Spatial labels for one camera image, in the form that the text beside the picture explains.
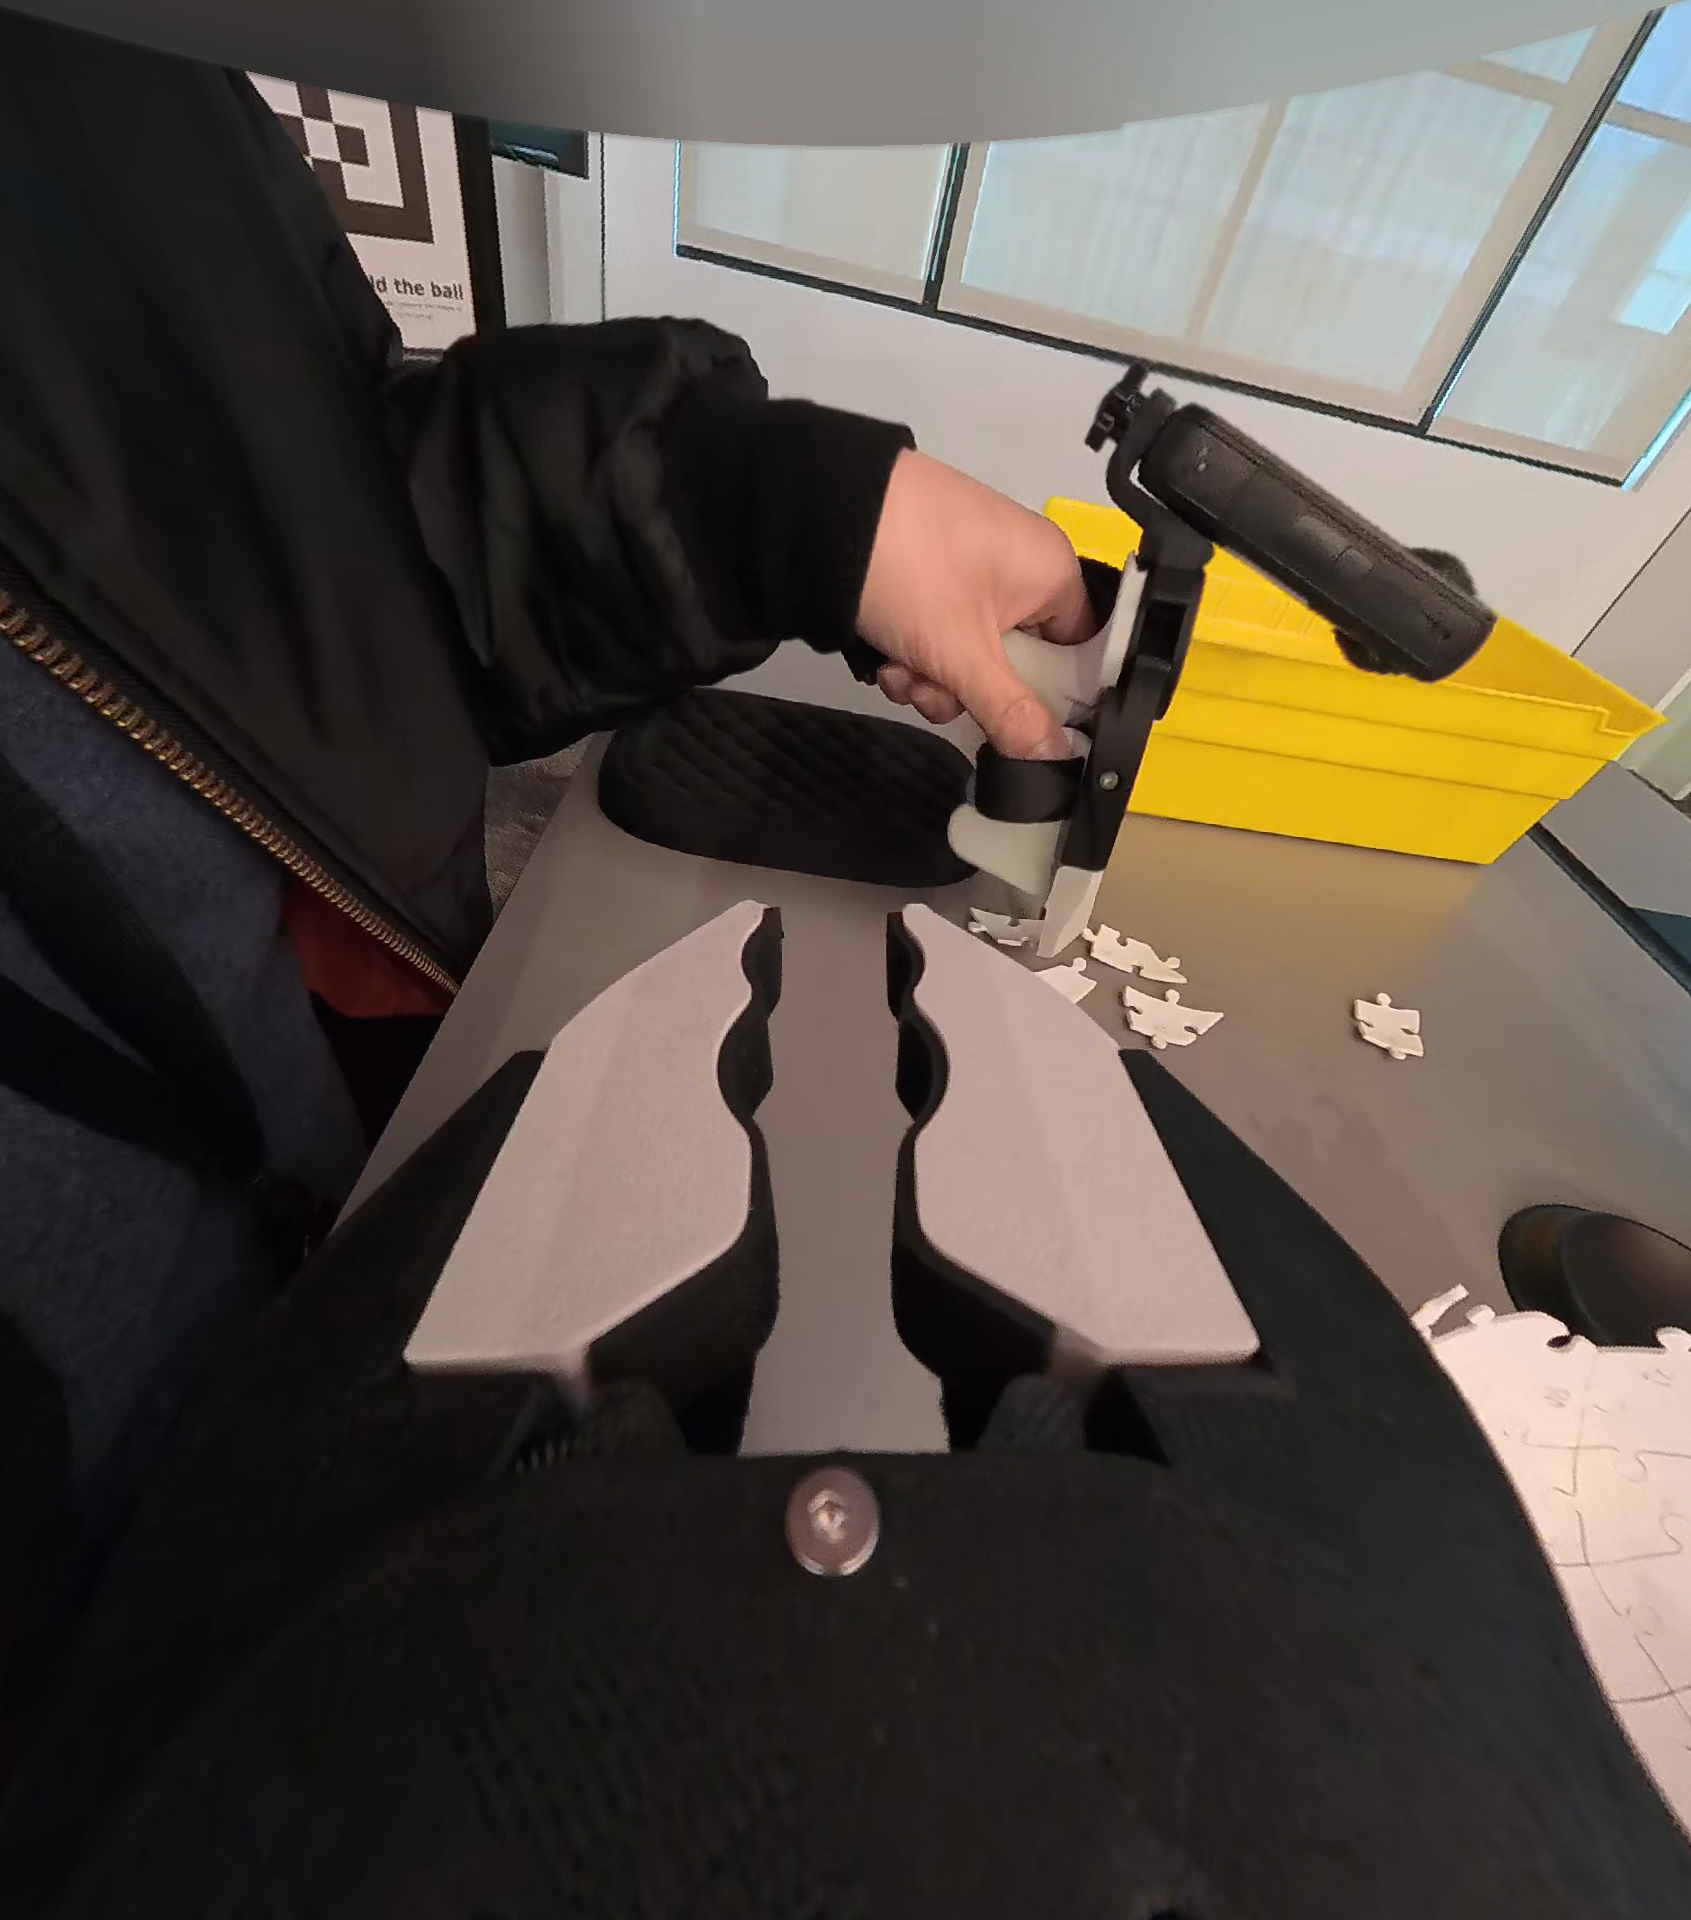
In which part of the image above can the black and white code poster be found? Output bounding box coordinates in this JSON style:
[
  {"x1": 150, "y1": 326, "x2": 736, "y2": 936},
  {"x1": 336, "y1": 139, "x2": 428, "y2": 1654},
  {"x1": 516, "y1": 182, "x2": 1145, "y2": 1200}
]
[{"x1": 246, "y1": 65, "x2": 510, "y2": 357}]

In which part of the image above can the black ball stand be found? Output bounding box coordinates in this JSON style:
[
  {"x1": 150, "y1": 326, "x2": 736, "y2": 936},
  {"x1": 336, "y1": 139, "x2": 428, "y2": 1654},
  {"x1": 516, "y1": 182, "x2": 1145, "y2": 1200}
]
[{"x1": 1497, "y1": 1202, "x2": 1691, "y2": 1480}]

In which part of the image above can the partly built puzzle ball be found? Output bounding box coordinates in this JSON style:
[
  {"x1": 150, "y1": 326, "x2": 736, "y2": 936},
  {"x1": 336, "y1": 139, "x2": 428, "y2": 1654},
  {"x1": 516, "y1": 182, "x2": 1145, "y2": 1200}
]
[{"x1": 1411, "y1": 1282, "x2": 1691, "y2": 1920}]

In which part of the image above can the yellow plastic bin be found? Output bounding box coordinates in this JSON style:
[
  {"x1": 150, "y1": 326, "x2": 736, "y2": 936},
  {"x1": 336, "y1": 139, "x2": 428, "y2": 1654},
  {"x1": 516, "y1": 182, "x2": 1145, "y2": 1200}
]
[{"x1": 1039, "y1": 494, "x2": 1669, "y2": 868}]

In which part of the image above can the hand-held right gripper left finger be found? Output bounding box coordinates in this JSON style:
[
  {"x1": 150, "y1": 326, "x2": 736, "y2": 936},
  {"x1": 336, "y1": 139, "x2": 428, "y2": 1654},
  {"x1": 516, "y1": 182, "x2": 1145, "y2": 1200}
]
[{"x1": 402, "y1": 900, "x2": 787, "y2": 1379}]

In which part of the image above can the person's left forearm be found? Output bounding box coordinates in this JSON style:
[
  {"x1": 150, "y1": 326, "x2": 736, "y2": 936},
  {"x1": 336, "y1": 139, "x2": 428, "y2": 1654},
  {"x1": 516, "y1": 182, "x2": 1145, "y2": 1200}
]
[{"x1": 388, "y1": 314, "x2": 919, "y2": 768}]

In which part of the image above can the large window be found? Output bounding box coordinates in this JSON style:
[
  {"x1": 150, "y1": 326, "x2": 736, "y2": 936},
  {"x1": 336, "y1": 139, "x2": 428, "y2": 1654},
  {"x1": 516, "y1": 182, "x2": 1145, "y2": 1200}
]
[{"x1": 672, "y1": 0, "x2": 1691, "y2": 489}]

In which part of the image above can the person's jacketed torso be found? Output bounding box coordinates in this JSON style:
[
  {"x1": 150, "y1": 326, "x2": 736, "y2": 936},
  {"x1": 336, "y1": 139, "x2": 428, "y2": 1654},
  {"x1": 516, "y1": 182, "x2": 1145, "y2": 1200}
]
[{"x1": 0, "y1": 0, "x2": 494, "y2": 1920}]

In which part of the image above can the person's left hand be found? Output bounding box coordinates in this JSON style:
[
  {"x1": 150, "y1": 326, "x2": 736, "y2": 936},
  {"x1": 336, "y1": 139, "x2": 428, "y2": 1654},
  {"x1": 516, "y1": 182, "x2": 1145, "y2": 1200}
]
[{"x1": 857, "y1": 445, "x2": 1105, "y2": 764}]

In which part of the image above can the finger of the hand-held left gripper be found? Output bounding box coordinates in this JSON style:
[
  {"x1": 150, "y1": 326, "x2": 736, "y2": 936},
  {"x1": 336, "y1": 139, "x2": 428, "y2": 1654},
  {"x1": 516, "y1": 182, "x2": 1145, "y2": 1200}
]
[{"x1": 1031, "y1": 853, "x2": 1135, "y2": 962}]

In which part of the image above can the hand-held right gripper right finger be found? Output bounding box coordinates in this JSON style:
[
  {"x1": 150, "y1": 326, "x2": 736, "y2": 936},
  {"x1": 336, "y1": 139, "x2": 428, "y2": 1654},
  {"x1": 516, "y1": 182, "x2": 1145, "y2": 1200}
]
[{"x1": 883, "y1": 900, "x2": 1265, "y2": 1379}]

